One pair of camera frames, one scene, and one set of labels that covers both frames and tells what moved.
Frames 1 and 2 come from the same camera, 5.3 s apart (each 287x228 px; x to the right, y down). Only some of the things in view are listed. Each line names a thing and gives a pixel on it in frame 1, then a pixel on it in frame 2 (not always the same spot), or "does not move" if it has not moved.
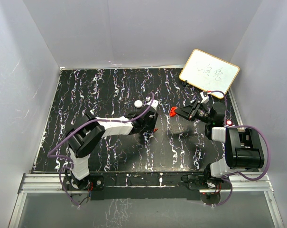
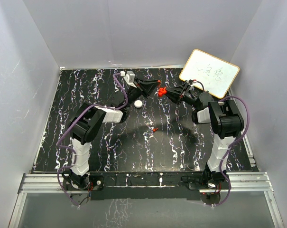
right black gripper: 185,111 to 173,94
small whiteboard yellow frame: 209,72 does not move
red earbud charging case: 172,111 to 162,91
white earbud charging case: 138,103 does not move
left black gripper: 154,118 to 147,82
